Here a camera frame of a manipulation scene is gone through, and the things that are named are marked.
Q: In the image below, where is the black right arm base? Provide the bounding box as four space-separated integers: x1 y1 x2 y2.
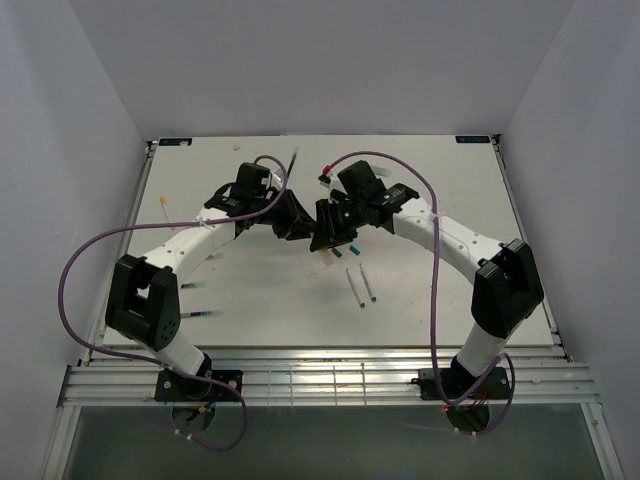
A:
410 367 510 400

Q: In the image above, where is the blue corner label left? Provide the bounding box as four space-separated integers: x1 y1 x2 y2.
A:
158 138 193 147

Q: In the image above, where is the teal capped white marker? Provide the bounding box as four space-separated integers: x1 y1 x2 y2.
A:
345 268 365 308

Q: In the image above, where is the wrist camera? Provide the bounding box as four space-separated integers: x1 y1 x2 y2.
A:
319 165 345 193
262 169 285 191

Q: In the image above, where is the blue gel pen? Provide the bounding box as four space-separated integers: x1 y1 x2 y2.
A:
180 309 223 319

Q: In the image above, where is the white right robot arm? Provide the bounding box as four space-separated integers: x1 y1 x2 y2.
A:
310 160 544 397

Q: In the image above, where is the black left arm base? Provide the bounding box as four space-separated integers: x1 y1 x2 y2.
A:
154 370 244 403

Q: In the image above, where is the yellow highlighter pen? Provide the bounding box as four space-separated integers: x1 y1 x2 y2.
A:
318 249 334 267

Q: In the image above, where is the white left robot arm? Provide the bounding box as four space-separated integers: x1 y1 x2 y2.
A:
106 162 316 400

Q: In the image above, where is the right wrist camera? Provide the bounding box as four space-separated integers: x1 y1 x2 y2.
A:
319 165 345 193

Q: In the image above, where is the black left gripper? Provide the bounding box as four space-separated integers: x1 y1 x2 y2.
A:
252 188 315 241

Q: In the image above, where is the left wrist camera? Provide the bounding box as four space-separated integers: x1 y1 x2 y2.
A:
262 169 285 191

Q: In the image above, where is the dark purple pen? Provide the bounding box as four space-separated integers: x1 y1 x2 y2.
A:
287 147 299 176

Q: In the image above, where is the yellow capped white marker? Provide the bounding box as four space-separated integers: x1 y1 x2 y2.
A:
159 196 176 230

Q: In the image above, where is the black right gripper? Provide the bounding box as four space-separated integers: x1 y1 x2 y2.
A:
310 198 367 253

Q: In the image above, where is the blue corner label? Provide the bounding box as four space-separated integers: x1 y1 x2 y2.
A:
158 138 193 147
455 135 491 144

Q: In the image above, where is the green capped white marker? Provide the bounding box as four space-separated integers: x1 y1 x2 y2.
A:
359 263 377 303

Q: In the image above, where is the blue corner label right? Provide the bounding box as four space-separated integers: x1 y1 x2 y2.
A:
455 135 491 144

